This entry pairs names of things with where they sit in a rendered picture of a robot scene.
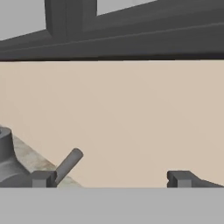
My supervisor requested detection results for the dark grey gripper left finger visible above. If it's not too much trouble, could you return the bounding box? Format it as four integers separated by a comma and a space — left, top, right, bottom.
0, 170, 58, 188

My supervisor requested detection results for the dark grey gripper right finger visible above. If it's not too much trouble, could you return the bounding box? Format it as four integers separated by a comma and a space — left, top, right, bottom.
166, 170, 224, 188

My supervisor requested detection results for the grey faucet lever handle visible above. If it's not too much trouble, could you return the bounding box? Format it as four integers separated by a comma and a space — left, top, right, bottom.
54, 147, 85, 186

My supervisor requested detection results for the dark grey window frame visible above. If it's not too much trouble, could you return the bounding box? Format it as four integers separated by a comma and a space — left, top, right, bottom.
0, 0, 224, 62

